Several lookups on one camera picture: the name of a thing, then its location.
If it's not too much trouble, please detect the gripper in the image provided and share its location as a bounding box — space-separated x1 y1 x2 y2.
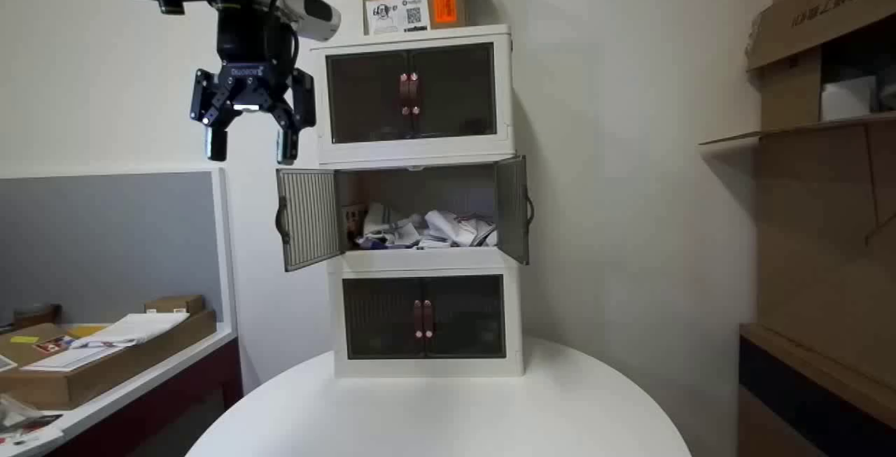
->
190 6 318 167

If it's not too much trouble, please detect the tinted cabinet door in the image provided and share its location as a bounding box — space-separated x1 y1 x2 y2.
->
275 167 344 273
325 45 414 145
412 42 498 143
495 156 531 266
423 274 507 359
342 277 424 360

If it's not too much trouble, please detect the small printed card box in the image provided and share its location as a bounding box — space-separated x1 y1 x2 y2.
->
341 203 369 235

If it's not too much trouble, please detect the grey partition panel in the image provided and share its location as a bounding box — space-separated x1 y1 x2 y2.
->
0 168 233 326

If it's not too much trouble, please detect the small cardboard box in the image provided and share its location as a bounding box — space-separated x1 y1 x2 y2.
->
144 294 207 316

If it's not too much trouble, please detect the labelled cardboard box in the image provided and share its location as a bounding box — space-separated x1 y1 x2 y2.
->
360 0 469 36

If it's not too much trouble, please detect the white stacked storage cabinet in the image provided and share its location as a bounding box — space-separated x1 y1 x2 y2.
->
274 24 536 379

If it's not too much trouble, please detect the stack of white papers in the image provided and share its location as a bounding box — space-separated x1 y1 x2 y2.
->
21 312 191 372

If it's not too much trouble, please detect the flat cardboard tray box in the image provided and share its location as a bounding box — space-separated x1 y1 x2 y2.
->
0 308 218 411

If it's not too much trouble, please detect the white and maroon desk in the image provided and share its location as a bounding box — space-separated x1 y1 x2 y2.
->
0 323 245 457

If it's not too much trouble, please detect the clear plastic bag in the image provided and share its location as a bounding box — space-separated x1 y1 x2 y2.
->
0 394 65 447

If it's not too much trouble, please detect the stack of cardboard boxes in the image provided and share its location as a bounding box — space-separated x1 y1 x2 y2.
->
699 0 896 409

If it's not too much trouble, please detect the white box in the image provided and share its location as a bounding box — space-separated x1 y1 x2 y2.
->
820 76 880 122

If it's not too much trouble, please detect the dark wooden sideboard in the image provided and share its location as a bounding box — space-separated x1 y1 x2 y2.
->
737 323 896 457

